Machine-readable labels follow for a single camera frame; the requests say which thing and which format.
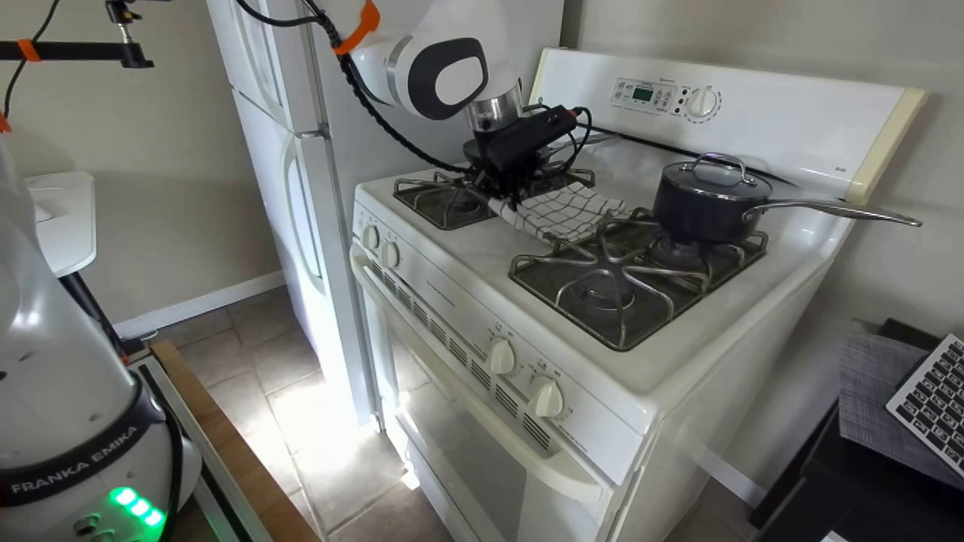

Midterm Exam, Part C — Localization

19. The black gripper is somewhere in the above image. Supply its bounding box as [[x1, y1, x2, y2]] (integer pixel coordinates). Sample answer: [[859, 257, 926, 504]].
[[468, 139, 565, 210]]

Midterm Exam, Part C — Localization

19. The white checked tea towel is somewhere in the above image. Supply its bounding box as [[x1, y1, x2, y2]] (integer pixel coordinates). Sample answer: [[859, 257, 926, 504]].
[[487, 177, 634, 246]]

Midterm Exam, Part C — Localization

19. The white gas stove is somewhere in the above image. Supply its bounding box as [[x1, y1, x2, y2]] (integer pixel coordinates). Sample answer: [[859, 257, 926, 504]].
[[345, 46, 928, 542]]

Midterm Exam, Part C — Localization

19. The black burner grate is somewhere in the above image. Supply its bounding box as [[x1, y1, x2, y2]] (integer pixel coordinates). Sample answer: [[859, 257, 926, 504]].
[[506, 204, 771, 356], [392, 161, 597, 231]]

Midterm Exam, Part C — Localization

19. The black saucepan with lid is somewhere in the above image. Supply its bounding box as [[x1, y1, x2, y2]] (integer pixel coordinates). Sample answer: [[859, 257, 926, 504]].
[[651, 156, 926, 246]]

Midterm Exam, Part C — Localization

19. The white oven timer dial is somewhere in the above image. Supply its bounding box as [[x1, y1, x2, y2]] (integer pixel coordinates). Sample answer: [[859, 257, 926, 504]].
[[688, 86, 725, 127]]

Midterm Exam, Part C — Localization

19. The white refrigerator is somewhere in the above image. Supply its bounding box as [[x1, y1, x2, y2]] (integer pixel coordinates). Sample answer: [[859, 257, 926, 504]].
[[206, 0, 565, 427]]

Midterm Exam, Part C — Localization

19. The wooden board edge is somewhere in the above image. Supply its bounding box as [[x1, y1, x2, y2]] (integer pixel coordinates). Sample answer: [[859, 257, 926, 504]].
[[149, 340, 321, 542]]

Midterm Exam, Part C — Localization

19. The grey desk mat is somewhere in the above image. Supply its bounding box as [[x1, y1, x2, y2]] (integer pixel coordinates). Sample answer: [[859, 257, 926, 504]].
[[838, 328, 964, 494]]

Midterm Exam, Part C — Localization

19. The black desk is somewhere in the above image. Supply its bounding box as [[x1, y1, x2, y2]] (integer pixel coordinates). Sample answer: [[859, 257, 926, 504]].
[[750, 318, 964, 542]]

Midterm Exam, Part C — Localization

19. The white keyboard with dark keys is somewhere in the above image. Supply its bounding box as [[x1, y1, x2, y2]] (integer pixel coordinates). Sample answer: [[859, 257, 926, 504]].
[[882, 333, 964, 480]]

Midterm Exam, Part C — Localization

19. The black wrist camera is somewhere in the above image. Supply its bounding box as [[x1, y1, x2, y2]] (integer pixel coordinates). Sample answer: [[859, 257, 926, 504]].
[[470, 102, 582, 164]]

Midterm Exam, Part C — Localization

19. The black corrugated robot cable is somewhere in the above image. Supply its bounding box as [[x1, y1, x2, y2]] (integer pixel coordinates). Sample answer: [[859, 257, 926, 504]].
[[235, 0, 597, 181]]

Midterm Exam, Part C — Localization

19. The white oven door handle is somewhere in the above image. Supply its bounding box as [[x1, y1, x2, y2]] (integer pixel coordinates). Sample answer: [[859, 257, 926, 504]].
[[345, 245, 617, 507]]

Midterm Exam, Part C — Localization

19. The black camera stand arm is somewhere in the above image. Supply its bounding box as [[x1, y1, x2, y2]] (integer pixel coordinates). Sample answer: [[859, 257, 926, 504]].
[[0, 0, 160, 74]]

